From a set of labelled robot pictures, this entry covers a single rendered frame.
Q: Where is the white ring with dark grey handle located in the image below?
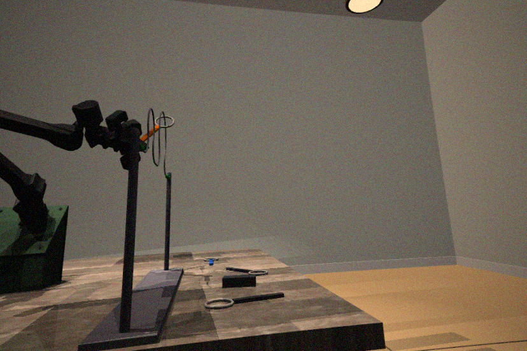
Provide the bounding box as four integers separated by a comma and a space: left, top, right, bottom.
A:
204, 292, 284, 309
226, 267, 268, 275

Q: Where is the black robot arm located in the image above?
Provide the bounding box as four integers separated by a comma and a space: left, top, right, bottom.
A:
0, 100, 142, 225

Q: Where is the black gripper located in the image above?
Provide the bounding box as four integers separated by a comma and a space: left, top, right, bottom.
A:
97, 110, 133, 170

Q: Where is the white loop with blue handle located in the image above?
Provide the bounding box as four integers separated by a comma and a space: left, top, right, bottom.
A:
204, 257, 218, 266

